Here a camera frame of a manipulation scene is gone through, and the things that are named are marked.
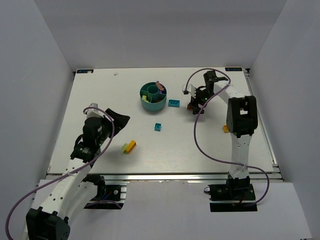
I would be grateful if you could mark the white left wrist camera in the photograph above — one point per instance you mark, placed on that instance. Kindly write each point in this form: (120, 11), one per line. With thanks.
(93, 112)

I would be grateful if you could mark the blue corner label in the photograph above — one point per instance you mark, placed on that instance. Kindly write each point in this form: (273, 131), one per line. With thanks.
(84, 71)
(233, 69)

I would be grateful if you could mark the left blue corner label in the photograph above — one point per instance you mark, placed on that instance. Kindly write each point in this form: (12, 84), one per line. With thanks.
(84, 71)

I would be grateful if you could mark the yellow small lego brick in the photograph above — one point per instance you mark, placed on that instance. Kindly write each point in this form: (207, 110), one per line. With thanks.
(225, 129)

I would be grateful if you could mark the yellow-orange long lego brick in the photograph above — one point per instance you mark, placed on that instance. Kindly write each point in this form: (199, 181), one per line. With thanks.
(130, 146)

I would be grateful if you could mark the dark orange long lego brick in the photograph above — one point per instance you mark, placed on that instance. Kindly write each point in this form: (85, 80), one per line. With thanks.
(190, 108)

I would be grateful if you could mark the aluminium table rail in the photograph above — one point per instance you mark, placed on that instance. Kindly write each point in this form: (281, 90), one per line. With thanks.
(168, 177)
(262, 120)

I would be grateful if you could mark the aluminium right table rail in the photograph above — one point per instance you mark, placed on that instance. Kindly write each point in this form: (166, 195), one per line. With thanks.
(262, 120)

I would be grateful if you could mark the teal round divided container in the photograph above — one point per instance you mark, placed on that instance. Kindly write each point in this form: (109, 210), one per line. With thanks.
(152, 92)

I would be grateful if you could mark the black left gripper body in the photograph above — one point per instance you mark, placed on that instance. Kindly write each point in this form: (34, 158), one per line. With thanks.
(108, 124)

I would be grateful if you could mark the teal long lego brick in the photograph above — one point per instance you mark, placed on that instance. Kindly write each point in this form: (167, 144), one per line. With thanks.
(174, 103)

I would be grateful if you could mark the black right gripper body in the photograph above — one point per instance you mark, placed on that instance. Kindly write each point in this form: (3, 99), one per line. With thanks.
(196, 103)

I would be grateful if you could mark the aluminium front table rail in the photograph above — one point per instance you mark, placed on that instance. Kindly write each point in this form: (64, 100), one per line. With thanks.
(168, 177)

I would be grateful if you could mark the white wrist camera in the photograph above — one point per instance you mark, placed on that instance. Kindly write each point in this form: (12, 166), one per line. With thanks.
(189, 89)
(93, 112)

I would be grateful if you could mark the small teal square lego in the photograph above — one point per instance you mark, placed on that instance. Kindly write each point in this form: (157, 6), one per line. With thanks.
(158, 127)

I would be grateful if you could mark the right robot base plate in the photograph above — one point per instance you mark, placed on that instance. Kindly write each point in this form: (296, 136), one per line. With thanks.
(222, 200)

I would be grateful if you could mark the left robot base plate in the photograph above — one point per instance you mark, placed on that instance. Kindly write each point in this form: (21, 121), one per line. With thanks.
(113, 198)

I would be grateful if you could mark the light green small lego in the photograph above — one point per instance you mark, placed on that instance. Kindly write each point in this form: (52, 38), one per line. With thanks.
(124, 148)

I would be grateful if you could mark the right blue corner label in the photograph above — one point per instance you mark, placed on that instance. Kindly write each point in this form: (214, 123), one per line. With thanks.
(233, 69)

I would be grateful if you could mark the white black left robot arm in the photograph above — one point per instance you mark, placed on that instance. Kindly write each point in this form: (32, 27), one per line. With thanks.
(53, 218)

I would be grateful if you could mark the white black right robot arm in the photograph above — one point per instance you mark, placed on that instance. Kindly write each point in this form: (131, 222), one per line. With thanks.
(241, 122)

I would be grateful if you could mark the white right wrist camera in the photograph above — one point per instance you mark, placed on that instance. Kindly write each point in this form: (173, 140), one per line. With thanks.
(189, 89)

